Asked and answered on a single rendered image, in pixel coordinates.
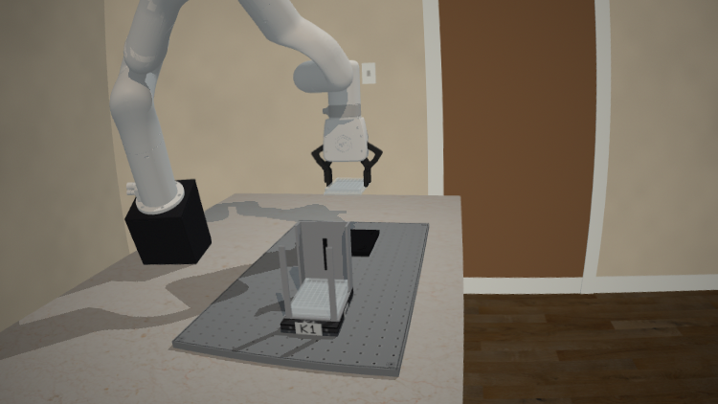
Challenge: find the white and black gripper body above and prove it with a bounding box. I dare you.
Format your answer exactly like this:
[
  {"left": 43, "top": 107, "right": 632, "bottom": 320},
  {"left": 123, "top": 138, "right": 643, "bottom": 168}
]
[{"left": 324, "top": 116, "right": 369, "bottom": 162}]

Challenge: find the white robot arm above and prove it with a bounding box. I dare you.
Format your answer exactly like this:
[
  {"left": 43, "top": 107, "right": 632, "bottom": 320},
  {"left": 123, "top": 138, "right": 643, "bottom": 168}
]
[{"left": 109, "top": 0, "right": 361, "bottom": 214}]

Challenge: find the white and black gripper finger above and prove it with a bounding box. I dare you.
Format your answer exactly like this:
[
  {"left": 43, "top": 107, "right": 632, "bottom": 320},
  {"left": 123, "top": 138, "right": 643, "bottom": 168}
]
[
  {"left": 361, "top": 142, "right": 383, "bottom": 187},
  {"left": 311, "top": 145, "right": 332, "bottom": 186}
]

